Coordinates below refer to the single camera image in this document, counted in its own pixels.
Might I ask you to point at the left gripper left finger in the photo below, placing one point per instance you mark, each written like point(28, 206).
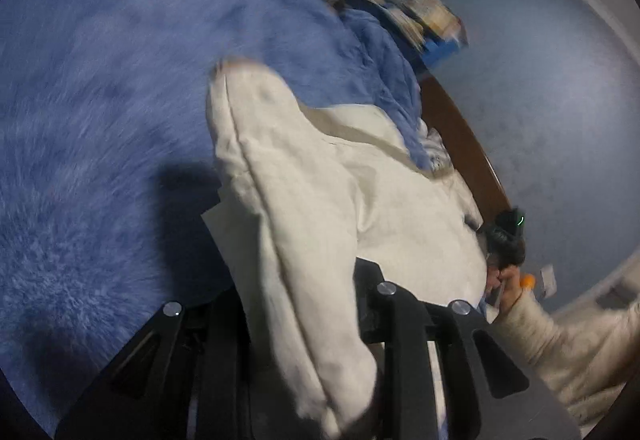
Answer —
point(186, 374)

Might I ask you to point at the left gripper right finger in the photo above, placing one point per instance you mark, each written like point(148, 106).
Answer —
point(445, 373)

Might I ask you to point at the cream white padded jacket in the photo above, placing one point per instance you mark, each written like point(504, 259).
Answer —
point(306, 192)

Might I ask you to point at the right forearm cream sleeve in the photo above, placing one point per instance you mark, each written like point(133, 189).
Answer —
point(585, 364)

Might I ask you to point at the right hand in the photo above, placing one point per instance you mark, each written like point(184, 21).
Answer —
point(504, 288)

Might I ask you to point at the brown wooden headboard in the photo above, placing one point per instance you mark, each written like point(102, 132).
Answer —
point(467, 155)

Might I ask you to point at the row of books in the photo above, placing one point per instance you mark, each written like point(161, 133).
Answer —
point(423, 20)

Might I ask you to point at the blue fleece bed blanket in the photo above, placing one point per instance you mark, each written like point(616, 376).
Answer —
point(107, 164)

